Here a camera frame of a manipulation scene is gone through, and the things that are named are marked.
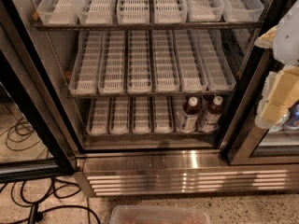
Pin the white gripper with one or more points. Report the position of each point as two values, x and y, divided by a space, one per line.
288 37

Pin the brown bottle blue label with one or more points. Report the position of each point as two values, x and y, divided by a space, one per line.
211 112
188 115

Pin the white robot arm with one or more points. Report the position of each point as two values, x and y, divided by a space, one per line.
286 40

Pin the right fridge glass door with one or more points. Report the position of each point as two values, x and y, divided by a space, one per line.
242 142

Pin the stainless steel fridge base grille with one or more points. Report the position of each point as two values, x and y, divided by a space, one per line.
177 172

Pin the left fridge door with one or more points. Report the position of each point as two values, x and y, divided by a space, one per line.
32 73

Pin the blue white bottles behind glass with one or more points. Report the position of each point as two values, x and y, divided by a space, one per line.
289 121

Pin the clear plastic bin on floor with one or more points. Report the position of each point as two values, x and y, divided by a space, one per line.
143 214

